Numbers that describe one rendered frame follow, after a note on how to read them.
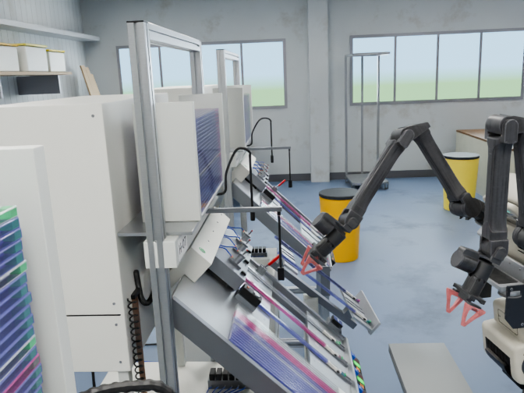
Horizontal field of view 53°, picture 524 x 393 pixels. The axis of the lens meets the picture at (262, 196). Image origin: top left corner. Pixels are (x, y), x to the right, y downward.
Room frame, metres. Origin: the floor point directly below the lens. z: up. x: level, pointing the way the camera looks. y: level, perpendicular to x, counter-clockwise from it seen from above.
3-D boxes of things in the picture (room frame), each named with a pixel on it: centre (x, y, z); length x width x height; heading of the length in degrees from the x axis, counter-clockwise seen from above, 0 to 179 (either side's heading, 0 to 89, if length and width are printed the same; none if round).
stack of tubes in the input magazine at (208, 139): (1.69, 0.22, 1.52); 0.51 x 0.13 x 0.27; 176
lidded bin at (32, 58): (5.89, 2.54, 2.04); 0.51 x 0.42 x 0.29; 177
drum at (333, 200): (4.89, -0.75, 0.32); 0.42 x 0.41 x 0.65; 176
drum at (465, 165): (6.51, -2.50, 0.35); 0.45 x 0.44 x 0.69; 175
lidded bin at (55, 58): (6.45, 2.51, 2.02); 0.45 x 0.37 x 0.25; 177
